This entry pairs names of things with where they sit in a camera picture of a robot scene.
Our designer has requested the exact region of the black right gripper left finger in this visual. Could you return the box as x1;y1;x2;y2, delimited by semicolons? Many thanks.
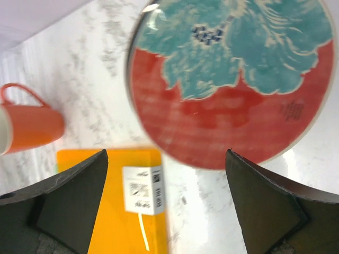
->
1;150;108;253

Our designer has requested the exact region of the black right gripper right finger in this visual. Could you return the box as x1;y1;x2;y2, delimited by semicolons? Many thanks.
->
225;149;338;253

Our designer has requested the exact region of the red teal floral plate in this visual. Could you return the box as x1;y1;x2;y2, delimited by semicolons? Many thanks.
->
126;1;336;170

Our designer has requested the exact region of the yellow clip file folder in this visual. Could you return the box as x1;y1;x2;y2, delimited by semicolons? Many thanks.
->
56;148;170;254

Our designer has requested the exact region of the orange mug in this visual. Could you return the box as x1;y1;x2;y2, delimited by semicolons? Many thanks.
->
1;83;65;155

